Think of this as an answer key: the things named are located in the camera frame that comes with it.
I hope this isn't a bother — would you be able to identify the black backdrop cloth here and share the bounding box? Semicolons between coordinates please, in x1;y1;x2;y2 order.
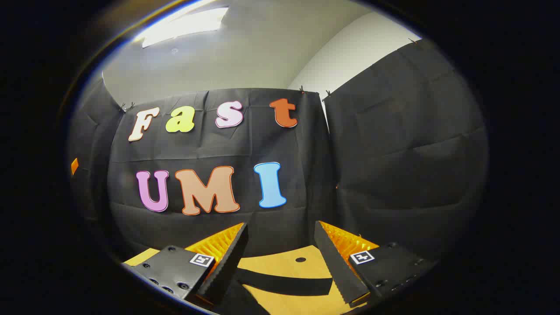
66;39;488;272

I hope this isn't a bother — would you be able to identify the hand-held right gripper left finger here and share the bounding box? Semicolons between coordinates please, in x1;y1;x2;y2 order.
122;222;249;308

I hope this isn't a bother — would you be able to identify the ceiling light panel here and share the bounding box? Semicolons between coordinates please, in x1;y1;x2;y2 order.
140;7;229;48

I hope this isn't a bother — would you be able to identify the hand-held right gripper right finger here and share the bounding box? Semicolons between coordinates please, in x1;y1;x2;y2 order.
314;221;438;308

